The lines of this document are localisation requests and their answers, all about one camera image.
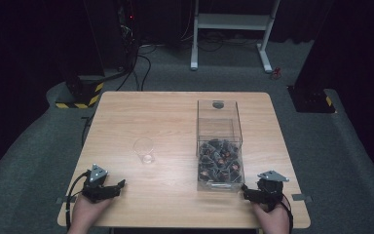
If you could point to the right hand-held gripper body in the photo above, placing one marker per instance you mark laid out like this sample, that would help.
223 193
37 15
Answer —
269 190

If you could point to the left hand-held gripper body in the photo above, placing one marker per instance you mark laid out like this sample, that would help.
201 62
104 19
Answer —
94 187

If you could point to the pile of dark tea bags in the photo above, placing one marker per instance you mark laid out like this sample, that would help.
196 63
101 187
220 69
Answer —
220 161

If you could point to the clear glass cup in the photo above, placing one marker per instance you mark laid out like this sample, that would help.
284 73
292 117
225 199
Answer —
144 151

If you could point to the clear plastic box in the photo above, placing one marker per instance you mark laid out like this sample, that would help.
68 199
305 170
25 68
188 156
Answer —
219 126

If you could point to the person's right hand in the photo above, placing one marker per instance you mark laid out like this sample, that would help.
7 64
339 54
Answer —
272 221

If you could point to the grey tape strip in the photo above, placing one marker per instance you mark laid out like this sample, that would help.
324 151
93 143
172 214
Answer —
302 197
65 200

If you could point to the black pillar with striped base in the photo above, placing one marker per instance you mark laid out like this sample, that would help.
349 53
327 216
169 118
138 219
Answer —
81 87
311 97

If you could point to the small red floor object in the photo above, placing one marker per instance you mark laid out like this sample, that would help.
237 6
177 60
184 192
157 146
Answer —
275 73

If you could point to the dark electronics rack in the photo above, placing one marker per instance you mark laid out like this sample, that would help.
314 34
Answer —
126 32

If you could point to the white metal stand frame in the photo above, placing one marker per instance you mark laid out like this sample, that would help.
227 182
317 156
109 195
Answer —
232 22

